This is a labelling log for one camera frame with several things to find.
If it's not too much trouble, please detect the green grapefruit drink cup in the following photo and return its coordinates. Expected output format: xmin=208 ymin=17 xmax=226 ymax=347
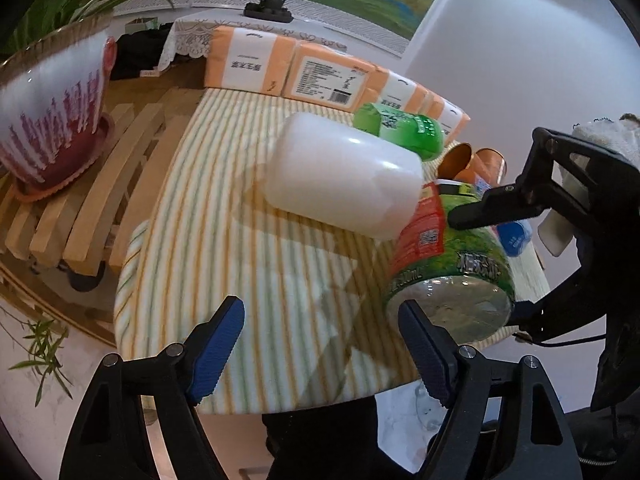
xmin=385 ymin=180 xmax=515 ymax=344

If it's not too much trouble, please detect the black teapot set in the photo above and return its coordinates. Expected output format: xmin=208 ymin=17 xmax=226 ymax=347
xmin=243 ymin=0 xmax=293 ymax=23

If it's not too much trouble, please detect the striped yellow tablecloth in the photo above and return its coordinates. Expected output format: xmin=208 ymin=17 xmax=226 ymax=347
xmin=113 ymin=86 xmax=551 ymax=416

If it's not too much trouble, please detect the white lace covered table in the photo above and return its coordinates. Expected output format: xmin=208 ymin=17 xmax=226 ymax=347
xmin=156 ymin=9 xmax=347 ymax=72

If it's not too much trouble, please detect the wooden slatted trivet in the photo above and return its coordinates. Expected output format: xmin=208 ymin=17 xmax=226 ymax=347
xmin=1 ymin=88 xmax=203 ymax=276

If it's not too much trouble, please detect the orange paper cup left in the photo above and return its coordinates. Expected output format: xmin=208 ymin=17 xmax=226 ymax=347
xmin=437 ymin=143 xmax=473 ymax=180

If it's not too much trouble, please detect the red white ceramic pot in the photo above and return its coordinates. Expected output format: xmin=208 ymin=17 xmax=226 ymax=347
xmin=1 ymin=13 xmax=117 ymax=202

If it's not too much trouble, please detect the orange tissue pack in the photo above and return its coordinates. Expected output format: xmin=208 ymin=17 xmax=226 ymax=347
xmin=424 ymin=94 xmax=471 ymax=145
xmin=204 ymin=25 xmax=297 ymax=96
xmin=359 ymin=66 xmax=433 ymax=114
xmin=282 ymin=42 xmax=375 ymax=112

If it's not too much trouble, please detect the orange paper cup right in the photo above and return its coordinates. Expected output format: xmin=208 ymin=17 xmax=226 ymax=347
xmin=454 ymin=148 xmax=506 ymax=195

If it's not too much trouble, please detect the green tea cup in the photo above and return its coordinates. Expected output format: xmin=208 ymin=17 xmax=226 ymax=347
xmin=352 ymin=103 xmax=445 ymax=162

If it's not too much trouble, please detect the blue Arctic Ocean cup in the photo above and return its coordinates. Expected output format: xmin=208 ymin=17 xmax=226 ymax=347
xmin=496 ymin=220 xmax=533 ymax=258

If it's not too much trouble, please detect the white plastic cup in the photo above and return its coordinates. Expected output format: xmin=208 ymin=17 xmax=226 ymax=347
xmin=265 ymin=112 xmax=423 ymax=240

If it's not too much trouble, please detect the orange paper cup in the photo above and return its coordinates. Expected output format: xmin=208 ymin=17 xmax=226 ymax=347
xmin=454 ymin=148 xmax=506 ymax=195
xmin=437 ymin=143 xmax=473 ymax=180

